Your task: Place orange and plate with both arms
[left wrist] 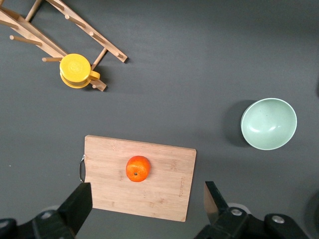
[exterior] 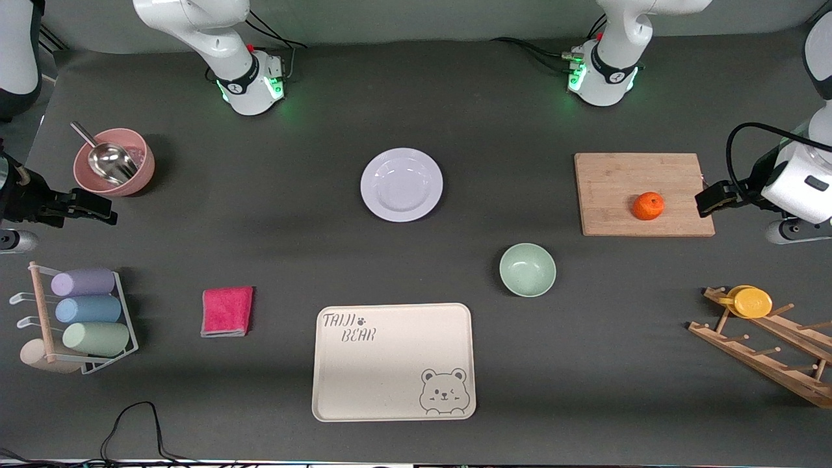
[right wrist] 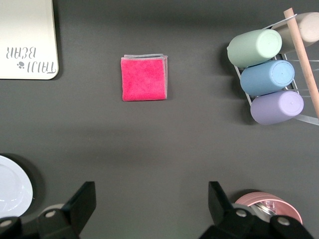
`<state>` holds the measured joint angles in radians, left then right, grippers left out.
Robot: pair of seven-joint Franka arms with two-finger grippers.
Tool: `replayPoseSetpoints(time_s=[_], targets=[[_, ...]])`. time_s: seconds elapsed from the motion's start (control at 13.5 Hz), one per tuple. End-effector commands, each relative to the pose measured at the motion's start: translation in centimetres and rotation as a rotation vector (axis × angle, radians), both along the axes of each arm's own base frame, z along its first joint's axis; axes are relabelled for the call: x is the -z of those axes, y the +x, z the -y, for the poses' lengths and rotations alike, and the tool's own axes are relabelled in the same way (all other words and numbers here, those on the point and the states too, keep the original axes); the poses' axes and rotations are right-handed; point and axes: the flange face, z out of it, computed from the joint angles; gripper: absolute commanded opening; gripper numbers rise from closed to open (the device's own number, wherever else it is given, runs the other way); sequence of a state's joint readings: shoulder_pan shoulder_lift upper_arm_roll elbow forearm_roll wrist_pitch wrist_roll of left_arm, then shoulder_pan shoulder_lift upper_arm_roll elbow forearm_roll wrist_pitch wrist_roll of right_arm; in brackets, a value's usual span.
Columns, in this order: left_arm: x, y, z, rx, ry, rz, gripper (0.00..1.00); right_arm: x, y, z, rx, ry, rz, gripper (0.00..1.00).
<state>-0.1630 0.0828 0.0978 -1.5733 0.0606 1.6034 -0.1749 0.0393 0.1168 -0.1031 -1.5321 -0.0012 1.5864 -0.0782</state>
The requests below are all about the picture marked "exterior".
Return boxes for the orange fruit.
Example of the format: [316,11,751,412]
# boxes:
[632,192,666,222]

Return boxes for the white round plate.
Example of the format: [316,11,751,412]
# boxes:
[361,148,444,223]

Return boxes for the metal scoop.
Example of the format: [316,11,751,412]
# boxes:
[70,122,139,186]

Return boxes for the pink bowl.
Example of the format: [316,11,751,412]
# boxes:
[73,127,156,197]

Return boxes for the purple cup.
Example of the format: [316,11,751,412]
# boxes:
[51,268,116,298]

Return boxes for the wooden cutting board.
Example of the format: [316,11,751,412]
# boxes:
[574,153,716,237]

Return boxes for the blue cup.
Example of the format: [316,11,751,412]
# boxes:
[55,296,123,324]

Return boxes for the yellow cup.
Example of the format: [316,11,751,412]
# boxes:
[727,285,774,319]

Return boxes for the green cup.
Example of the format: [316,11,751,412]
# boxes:
[62,322,131,358]

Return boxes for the beige cup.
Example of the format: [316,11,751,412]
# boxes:
[19,338,85,374]

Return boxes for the pink folded cloth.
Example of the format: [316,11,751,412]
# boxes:
[200,286,255,338]

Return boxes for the wooden peg rack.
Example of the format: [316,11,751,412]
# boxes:
[688,286,832,410]

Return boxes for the pale green bowl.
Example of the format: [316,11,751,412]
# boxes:
[499,242,557,298]

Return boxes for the beige bear tray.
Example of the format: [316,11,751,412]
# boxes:
[312,302,477,423]

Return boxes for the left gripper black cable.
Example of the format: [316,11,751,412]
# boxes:
[725,122,832,190]

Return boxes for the white wire cup rack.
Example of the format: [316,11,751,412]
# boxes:
[9,261,139,376]

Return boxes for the loose black cable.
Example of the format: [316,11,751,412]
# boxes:
[0,401,196,468]

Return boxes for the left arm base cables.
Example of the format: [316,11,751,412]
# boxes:
[489,13,608,75]

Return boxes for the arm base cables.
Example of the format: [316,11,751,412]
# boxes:
[242,9,307,84]
[489,13,608,75]

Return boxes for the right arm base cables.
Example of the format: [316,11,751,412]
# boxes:
[242,9,307,84]

